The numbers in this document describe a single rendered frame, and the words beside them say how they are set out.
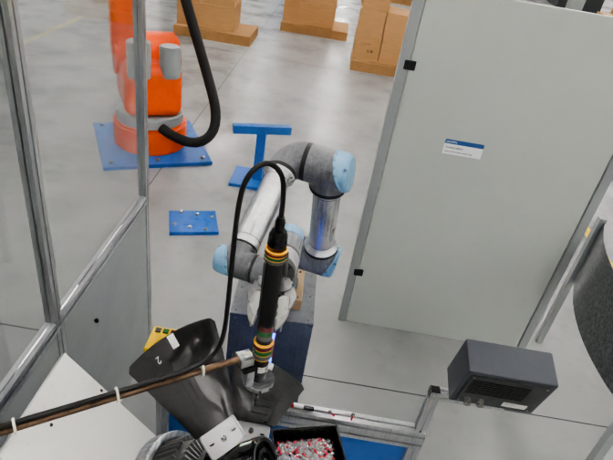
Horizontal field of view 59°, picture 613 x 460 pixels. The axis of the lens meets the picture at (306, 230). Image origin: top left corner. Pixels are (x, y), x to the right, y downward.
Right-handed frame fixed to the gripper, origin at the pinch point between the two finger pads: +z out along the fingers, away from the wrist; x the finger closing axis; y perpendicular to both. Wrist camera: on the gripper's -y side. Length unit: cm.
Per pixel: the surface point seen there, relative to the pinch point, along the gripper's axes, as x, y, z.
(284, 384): -5.4, 42.7, -22.4
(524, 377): -72, 35, -35
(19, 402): 71, 68, -18
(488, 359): -62, 34, -39
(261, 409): -1.1, 39.8, -10.6
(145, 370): 23.9, 18.9, 1.8
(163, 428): 34, 92, -36
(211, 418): 8.7, 29.3, 2.8
